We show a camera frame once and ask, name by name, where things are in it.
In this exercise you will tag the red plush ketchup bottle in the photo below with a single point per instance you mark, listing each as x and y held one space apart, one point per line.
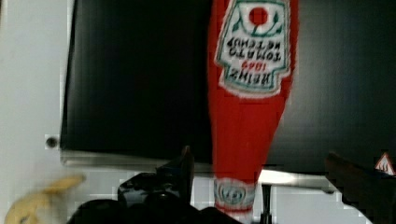
251 60

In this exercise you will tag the silver toaster oven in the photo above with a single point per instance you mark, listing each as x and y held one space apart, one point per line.
136 89

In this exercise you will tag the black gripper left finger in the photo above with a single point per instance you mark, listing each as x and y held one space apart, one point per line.
161 197

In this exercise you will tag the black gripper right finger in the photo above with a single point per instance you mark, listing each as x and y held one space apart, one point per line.
369 191

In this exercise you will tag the yellow toy banana bunch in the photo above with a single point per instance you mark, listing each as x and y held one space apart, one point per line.
46 205

